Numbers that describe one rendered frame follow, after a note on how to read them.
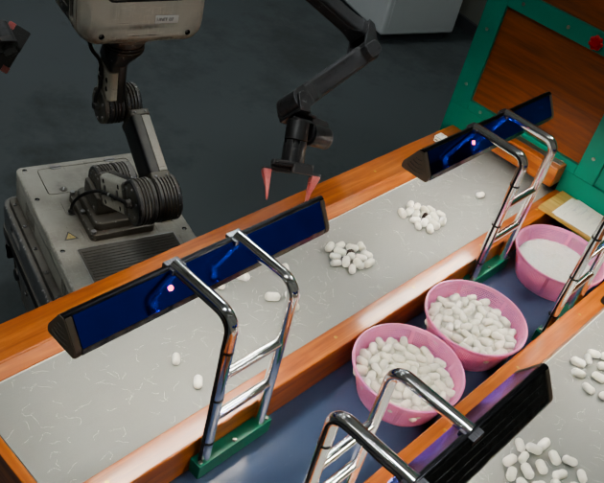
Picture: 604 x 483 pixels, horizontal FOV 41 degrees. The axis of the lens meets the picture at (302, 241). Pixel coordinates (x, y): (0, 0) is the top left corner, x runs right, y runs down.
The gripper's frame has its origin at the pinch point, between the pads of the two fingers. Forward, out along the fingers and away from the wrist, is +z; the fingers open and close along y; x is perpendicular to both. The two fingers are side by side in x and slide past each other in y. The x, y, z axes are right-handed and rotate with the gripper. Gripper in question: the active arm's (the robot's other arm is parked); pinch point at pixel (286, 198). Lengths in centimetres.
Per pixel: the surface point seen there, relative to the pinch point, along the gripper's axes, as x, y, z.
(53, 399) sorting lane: 32, 43, 49
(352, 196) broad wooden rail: -30.0, -21.8, -5.6
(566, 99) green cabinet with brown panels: -36, -84, -46
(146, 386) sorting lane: 28, 26, 45
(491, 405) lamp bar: 70, -32, 33
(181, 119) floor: -193, 36, -41
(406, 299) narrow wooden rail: 1.3, -33.7, 19.9
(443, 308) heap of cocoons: -3.9, -45.1, 20.9
